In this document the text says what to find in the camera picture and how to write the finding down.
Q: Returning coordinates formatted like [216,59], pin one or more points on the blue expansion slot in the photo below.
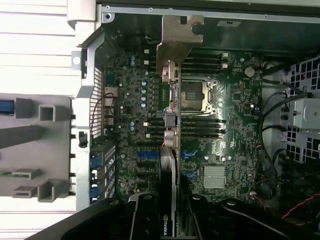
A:
[147,154]

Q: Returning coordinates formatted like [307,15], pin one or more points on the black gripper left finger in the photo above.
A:
[145,220]

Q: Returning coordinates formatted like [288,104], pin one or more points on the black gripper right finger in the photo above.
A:
[200,220]

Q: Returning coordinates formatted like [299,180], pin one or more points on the grey parts rack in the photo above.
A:
[25,160]

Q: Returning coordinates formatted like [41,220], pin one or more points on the black PC case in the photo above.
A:
[87,62]

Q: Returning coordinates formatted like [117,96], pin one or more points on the green motherboard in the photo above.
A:
[237,125]

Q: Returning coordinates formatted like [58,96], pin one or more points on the small silver heatsink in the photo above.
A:
[110,97]

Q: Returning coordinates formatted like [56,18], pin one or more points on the perforated metal drive cage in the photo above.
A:
[307,112]

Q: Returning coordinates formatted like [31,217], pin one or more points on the silver chipset heatsink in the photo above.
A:
[213,172]

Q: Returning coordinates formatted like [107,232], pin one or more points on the round coin cell battery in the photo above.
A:
[250,71]

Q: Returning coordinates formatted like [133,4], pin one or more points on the CPU socket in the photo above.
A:
[191,96]

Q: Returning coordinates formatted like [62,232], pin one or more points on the metal socket cover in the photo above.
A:
[210,95]

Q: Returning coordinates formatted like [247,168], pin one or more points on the hard disk with blue bracket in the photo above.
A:
[6,107]

